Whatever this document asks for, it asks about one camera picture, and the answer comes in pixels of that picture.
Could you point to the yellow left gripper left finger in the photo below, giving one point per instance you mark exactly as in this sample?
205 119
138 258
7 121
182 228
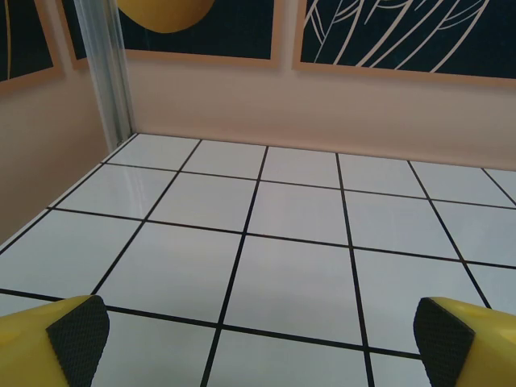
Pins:
24 354

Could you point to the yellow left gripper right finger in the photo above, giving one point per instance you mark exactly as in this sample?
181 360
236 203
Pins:
492 354

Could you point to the aluminium corner post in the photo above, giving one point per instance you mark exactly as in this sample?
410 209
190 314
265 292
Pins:
109 72

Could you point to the wall panel with gold oval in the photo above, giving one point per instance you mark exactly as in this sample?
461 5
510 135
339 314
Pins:
225 28

